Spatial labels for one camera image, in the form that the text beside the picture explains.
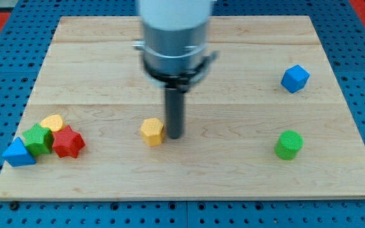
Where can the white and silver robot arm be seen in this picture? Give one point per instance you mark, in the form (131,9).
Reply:
(174,42)

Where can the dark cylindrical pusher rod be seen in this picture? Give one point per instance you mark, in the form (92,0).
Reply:
(174,113)

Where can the yellow hexagon block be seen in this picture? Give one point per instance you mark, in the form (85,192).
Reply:
(152,131)

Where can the light wooden board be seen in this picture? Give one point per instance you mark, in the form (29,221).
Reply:
(94,79)

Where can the green cylinder block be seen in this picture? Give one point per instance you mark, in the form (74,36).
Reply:
(288,145)

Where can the blue cube block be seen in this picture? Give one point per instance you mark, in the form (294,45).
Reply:
(295,79)

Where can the red star block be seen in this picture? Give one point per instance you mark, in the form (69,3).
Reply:
(67,143)

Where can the yellow heart block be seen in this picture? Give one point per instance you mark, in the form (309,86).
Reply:
(54,122)

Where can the green star block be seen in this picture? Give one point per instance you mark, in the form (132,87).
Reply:
(38,140)

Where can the blue triangle block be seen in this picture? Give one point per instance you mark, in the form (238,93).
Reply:
(17,155)

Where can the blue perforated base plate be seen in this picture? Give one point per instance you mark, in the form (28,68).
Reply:
(26,30)

